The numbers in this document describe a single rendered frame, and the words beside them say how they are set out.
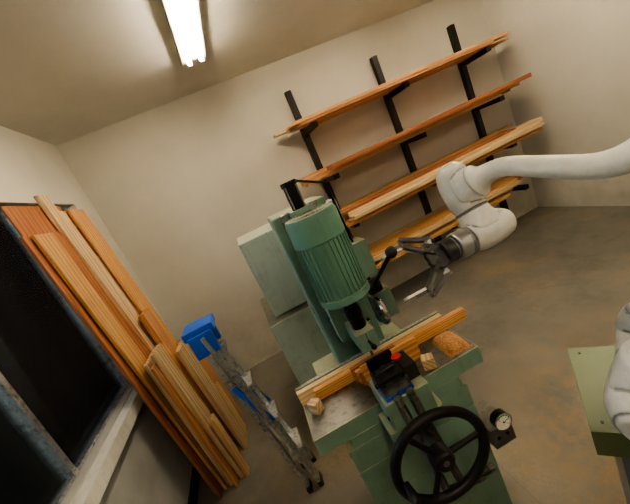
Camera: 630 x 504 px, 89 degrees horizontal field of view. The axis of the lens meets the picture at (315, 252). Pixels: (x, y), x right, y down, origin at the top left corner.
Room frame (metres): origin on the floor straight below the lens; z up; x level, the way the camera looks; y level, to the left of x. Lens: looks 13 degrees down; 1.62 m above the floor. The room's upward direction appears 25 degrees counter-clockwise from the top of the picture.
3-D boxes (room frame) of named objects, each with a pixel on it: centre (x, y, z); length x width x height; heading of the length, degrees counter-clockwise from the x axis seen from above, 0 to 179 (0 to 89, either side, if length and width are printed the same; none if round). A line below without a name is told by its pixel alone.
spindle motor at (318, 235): (1.03, -0.03, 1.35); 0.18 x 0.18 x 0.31
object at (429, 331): (1.03, -0.10, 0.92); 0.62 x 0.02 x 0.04; 97
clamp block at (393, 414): (0.83, -0.06, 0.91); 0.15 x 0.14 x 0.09; 97
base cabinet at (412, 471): (1.14, -0.02, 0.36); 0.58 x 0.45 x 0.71; 7
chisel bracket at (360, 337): (1.05, -0.03, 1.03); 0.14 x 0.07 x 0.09; 7
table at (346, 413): (0.92, -0.05, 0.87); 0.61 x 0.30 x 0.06; 97
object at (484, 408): (0.92, -0.31, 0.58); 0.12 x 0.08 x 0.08; 7
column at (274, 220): (1.31, 0.01, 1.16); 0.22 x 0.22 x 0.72; 7
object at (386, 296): (1.23, -0.16, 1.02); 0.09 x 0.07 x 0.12; 97
